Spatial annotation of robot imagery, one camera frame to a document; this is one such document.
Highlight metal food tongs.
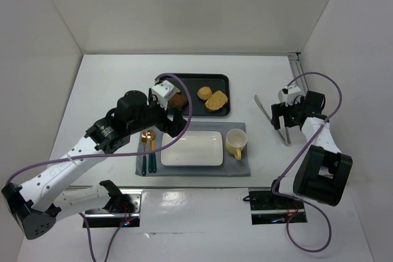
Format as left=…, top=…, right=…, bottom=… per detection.
left=254, top=94, right=291, bottom=147

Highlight bread slice with seeds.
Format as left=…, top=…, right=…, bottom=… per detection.
left=205, top=90, right=228, bottom=112

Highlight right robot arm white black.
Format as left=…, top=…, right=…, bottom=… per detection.
left=271, top=86, right=352, bottom=206

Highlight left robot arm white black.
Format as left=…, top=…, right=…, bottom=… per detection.
left=1, top=91, right=190, bottom=240

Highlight dark brown bread loaf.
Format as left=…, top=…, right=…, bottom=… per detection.
left=168, top=93, right=189, bottom=109

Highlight round yellow bread bun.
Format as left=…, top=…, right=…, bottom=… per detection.
left=197, top=87, right=212, bottom=101

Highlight white rectangular plate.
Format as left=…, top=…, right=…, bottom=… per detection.
left=160, top=131, right=224, bottom=167

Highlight black baking tray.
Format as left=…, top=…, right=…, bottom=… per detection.
left=174, top=73, right=230, bottom=117

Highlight yellow ceramic mug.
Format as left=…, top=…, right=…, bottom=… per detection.
left=225, top=129, right=247, bottom=160

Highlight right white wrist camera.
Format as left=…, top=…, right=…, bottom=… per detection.
left=278, top=85, right=303, bottom=106

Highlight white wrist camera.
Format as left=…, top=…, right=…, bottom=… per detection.
left=278, top=85, right=303, bottom=106
left=150, top=80, right=179, bottom=110

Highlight gold fork green handle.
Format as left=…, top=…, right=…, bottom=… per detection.
left=141, top=131, right=148, bottom=176

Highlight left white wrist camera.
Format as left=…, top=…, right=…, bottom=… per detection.
left=150, top=80, right=179, bottom=110

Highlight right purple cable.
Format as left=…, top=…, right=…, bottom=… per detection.
left=271, top=71, right=343, bottom=252

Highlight purple cable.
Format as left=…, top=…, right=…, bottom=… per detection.
left=271, top=71, right=343, bottom=252
left=6, top=72, right=194, bottom=262

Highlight gold spoon green handle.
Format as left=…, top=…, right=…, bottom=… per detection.
left=147, top=129, right=157, bottom=173

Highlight aluminium rail frame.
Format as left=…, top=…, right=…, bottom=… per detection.
left=288, top=53, right=309, bottom=93

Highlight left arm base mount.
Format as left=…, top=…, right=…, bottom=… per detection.
left=84, top=180, right=142, bottom=228

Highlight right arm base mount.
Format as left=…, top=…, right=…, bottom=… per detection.
left=243, top=190, right=308, bottom=225

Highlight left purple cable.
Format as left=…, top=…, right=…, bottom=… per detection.
left=6, top=72, right=194, bottom=262

